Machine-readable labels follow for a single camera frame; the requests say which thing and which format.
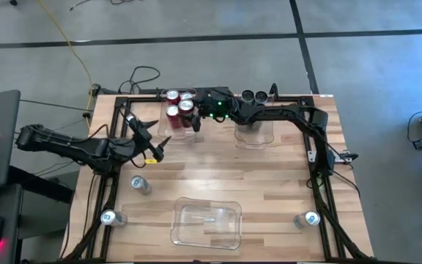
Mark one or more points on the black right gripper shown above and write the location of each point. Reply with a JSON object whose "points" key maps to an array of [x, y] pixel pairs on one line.
{"points": [[218, 106]]}

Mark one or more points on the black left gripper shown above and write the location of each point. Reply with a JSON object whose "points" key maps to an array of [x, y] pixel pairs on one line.
{"points": [[130, 148]]}

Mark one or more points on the red soda can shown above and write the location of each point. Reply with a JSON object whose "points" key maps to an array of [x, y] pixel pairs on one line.
{"points": [[186, 96], [173, 96], [172, 114], [186, 109]]}

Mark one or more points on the clear plastic bin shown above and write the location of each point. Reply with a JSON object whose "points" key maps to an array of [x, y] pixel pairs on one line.
{"points": [[167, 133], [207, 231], [255, 137]]}

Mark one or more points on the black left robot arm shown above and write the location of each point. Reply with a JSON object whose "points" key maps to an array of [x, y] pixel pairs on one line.
{"points": [[68, 144]]}

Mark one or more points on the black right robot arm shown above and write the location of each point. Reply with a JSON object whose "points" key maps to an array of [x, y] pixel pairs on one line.
{"points": [[291, 111]]}

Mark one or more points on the black desk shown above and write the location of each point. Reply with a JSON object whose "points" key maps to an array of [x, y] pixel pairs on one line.
{"points": [[31, 183]]}

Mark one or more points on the black aluminium table frame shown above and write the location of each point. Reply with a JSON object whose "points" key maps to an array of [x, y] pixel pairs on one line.
{"points": [[141, 98]]}

